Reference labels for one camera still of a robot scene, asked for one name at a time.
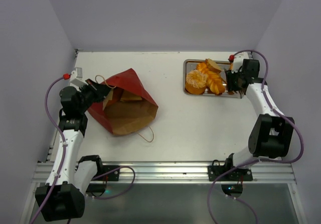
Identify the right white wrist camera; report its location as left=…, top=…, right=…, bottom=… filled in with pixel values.
left=228, top=54, right=245, bottom=73

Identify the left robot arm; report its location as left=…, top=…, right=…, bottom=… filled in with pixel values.
left=35, top=79, right=112, bottom=222

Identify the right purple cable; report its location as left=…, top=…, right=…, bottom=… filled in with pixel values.
left=207, top=49, right=305, bottom=224

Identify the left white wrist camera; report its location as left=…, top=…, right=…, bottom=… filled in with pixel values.
left=63, top=67, right=87, bottom=87

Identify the metal tray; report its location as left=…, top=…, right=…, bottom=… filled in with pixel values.
left=182, top=59, right=245, bottom=99

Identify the triangular fake sandwich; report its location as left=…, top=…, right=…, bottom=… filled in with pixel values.
left=120, top=90, right=142, bottom=102

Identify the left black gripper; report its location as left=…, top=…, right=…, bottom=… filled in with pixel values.
left=77, top=78, right=112, bottom=114

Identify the brown fake bread slice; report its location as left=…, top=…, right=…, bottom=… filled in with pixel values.
left=205, top=58, right=222, bottom=74

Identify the braided fake bread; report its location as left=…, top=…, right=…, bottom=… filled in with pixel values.
left=196, top=62, right=225, bottom=95

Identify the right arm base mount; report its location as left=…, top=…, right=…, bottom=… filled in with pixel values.
left=207, top=156, right=253, bottom=198

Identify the round crumble fake bread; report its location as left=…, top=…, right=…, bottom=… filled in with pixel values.
left=185, top=69, right=207, bottom=95

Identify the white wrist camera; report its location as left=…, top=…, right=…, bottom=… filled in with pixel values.
left=63, top=67, right=87, bottom=87
left=228, top=54, right=245, bottom=73

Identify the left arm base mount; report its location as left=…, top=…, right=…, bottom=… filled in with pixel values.
left=78, top=162, right=122, bottom=200

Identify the red paper bag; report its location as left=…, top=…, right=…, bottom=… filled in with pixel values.
left=88, top=68, right=158, bottom=136

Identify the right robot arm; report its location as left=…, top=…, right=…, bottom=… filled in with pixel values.
left=223, top=57, right=294, bottom=180

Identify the aluminium mounting rail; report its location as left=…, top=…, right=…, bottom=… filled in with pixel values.
left=32, top=160, right=299, bottom=184

